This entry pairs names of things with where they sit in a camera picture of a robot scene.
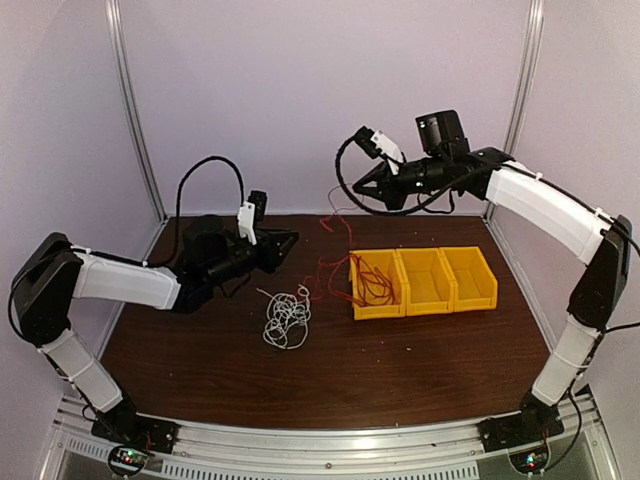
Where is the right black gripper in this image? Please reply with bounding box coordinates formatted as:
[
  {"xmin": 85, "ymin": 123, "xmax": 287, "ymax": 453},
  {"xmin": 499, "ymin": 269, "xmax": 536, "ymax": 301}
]
[{"xmin": 355, "ymin": 153, "xmax": 450, "ymax": 210}]

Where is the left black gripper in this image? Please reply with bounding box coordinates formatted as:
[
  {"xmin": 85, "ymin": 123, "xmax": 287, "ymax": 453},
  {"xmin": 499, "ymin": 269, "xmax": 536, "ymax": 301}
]
[{"xmin": 205, "ymin": 226, "xmax": 299, "ymax": 287}]

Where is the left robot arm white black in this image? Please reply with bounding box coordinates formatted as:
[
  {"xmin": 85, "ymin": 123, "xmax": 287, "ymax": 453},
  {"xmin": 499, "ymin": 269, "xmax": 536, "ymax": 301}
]
[{"xmin": 7, "ymin": 215, "xmax": 299, "ymax": 444}]

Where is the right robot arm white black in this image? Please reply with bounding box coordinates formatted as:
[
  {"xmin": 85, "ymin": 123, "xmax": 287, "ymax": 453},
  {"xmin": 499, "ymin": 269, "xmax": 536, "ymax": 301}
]
[{"xmin": 345, "ymin": 110, "xmax": 635, "ymax": 442}]

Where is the left yellow bin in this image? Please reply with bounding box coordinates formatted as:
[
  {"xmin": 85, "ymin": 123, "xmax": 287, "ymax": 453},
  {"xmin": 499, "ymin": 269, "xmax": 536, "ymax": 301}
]
[{"xmin": 349, "ymin": 249, "xmax": 406, "ymax": 321}]

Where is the yellow bin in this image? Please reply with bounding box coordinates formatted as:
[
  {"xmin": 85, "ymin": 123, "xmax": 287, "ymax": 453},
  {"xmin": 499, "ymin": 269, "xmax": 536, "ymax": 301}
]
[
  {"xmin": 397, "ymin": 248, "xmax": 456, "ymax": 316},
  {"xmin": 349, "ymin": 249, "xmax": 406, "ymax": 321},
  {"xmin": 441, "ymin": 246, "xmax": 498, "ymax": 313}
]

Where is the middle yellow bin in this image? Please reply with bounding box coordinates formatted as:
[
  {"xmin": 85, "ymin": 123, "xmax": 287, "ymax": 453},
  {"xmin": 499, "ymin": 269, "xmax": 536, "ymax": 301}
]
[{"xmin": 397, "ymin": 248, "xmax": 456, "ymax": 316}]

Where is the right yellow bin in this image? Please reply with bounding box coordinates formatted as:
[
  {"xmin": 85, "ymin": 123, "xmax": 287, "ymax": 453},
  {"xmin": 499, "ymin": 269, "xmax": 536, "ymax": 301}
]
[{"xmin": 441, "ymin": 246, "xmax": 498, "ymax": 313}]

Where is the left circuit board with leds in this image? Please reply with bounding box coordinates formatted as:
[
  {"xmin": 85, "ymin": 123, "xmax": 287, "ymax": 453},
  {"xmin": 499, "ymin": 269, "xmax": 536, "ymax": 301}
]
[{"xmin": 107, "ymin": 445, "xmax": 149, "ymax": 476}]

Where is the circuit board with leds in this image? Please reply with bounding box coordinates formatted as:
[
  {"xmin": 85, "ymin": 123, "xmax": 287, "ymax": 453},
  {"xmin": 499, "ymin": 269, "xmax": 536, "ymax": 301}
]
[
  {"xmin": 509, "ymin": 446, "xmax": 550, "ymax": 475},
  {"xmin": 107, "ymin": 445, "xmax": 149, "ymax": 476}
]

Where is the right circuit board with leds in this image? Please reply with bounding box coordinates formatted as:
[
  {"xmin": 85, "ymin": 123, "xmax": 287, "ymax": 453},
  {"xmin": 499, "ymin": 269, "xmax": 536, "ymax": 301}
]
[{"xmin": 509, "ymin": 446, "xmax": 550, "ymax": 475}]

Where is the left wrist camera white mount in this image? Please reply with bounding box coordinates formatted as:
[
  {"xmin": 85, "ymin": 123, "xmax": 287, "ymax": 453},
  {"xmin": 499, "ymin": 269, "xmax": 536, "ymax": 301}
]
[{"xmin": 237, "ymin": 190, "xmax": 268, "ymax": 245}]

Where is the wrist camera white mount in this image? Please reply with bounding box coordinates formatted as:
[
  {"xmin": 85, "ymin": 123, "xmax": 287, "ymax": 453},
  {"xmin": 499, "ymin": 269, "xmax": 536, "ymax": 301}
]
[
  {"xmin": 237, "ymin": 190, "xmax": 268, "ymax": 245},
  {"xmin": 354, "ymin": 126, "xmax": 406, "ymax": 176}
]

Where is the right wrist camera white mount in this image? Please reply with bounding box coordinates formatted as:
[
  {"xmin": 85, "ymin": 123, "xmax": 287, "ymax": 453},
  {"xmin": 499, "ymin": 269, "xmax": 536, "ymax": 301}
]
[{"xmin": 354, "ymin": 126, "xmax": 406, "ymax": 176}]

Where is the right black camera cable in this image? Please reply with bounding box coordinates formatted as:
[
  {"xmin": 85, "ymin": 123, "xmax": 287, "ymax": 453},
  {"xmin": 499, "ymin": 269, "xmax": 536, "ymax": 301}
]
[{"xmin": 334, "ymin": 137, "xmax": 451, "ymax": 215}]

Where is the black camera cable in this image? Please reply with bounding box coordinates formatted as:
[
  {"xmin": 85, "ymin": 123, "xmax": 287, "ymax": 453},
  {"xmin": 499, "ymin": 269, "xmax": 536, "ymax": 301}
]
[
  {"xmin": 334, "ymin": 137, "xmax": 451, "ymax": 215},
  {"xmin": 149, "ymin": 155, "xmax": 247, "ymax": 269}
]

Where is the white cable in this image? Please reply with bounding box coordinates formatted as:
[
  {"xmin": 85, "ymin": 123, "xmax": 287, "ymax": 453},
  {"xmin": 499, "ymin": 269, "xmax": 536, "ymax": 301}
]
[{"xmin": 255, "ymin": 284, "xmax": 314, "ymax": 350}]

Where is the left black camera cable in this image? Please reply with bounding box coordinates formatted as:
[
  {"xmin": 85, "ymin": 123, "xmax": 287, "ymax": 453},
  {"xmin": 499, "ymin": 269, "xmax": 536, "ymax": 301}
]
[{"xmin": 149, "ymin": 155, "xmax": 247, "ymax": 269}]

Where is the right aluminium frame post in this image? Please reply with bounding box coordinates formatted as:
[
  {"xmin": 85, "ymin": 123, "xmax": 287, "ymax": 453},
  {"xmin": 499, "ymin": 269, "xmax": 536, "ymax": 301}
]
[{"xmin": 482, "ymin": 0, "xmax": 545, "ymax": 221}]

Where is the aluminium frame post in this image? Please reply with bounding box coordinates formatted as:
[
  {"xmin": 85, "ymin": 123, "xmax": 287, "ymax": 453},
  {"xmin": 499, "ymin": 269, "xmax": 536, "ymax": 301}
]
[
  {"xmin": 482, "ymin": 0, "xmax": 545, "ymax": 221},
  {"xmin": 105, "ymin": 0, "xmax": 167, "ymax": 222}
]

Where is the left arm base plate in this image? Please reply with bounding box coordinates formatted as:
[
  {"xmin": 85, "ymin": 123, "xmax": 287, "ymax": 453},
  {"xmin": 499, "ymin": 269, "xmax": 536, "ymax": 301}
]
[{"xmin": 91, "ymin": 415, "xmax": 178, "ymax": 454}]

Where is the front aluminium rail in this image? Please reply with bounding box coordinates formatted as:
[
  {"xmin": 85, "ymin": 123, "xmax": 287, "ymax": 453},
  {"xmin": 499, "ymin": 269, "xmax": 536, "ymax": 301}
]
[{"xmin": 35, "ymin": 392, "xmax": 622, "ymax": 479}]

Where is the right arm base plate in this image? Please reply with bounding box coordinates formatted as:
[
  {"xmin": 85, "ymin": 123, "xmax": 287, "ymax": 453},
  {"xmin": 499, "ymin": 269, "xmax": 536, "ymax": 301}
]
[{"xmin": 477, "ymin": 409, "xmax": 565, "ymax": 453}]

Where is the left aluminium frame post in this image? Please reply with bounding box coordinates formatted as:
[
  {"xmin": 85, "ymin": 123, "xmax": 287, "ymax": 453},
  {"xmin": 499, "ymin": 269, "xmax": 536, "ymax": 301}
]
[{"xmin": 105, "ymin": 0, "xmax": 167, "ymax": 222}]

